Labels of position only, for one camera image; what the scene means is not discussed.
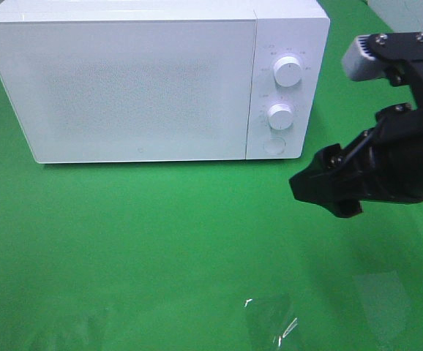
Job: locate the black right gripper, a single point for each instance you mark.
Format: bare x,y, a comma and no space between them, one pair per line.
388,168

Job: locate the round white door button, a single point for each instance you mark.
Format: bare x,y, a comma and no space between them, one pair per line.
274,145

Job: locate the white dial knob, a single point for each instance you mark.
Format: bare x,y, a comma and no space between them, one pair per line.
287,71
280,117

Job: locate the white microwave door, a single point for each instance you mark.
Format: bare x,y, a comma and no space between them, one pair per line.
130,91

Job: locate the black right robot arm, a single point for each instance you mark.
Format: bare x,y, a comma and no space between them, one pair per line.
382,164

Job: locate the clear tape patch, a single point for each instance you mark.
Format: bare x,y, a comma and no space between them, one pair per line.
272,323

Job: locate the green table cover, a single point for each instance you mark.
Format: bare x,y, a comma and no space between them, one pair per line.
163,256

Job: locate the white microwave oven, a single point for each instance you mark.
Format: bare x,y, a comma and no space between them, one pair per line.
282,28

